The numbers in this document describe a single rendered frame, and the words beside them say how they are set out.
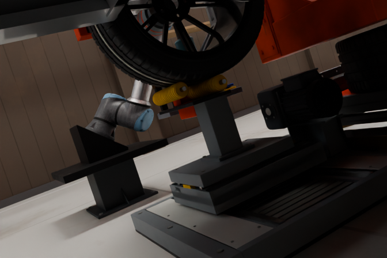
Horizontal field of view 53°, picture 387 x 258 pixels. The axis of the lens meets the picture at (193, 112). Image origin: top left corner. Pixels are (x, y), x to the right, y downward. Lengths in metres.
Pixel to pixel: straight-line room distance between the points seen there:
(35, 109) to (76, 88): 0.52
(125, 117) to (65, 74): 2.55
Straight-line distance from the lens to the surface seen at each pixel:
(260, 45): 1.92
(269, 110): 1.64
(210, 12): 1.77
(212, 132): 1.42
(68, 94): 4.74
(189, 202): 1.45
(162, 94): 1.47
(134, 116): 2.27
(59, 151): 4.67
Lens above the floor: 0.47
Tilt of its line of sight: 2 degrees down
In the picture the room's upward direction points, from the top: 18 degrees counter-clockwise
